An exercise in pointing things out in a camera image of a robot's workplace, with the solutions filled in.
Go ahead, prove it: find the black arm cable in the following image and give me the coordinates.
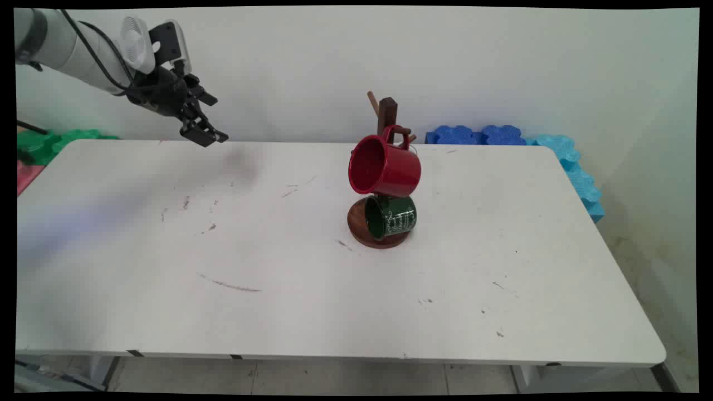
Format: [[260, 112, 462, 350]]
[[58, 8, 185, 96]]

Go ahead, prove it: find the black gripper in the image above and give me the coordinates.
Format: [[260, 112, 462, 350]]
[[127, 66, 229, 148]]

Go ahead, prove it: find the dark blue foam mat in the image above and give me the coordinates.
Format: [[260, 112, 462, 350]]
[[425, 125, 482, 145], [481, 125, 528, 146]]

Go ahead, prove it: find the red foam mat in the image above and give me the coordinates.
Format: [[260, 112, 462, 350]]
[[17, 160, 46, 197]]

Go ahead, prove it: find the light blue foam mat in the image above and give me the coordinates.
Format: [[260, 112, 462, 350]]
[[526, 134, 606, 224]]

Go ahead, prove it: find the red enamel mug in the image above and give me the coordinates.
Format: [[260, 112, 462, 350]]
[[348, 124, 422, 198]]

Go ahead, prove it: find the white table leg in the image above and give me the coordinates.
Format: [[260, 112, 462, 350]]
[[88, 355, 121, 392], [511, 365, 564, 394]]

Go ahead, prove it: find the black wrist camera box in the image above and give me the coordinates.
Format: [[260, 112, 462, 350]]
[[149, 20, 193, 76]]

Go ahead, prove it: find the green foam mat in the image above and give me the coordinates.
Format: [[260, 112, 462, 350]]
[[17, 129, 119, 166]]

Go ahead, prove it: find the white ribbed sensor housing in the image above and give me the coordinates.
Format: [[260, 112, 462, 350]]
[[120, 16, 157, 75]]

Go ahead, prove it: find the green enamel mug white print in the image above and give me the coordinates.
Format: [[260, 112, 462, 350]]
[[364, 194, 418, 241]]

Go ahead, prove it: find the dark wooden mug tree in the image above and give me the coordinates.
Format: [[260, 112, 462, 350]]
[[347, 91, 417, 249]]

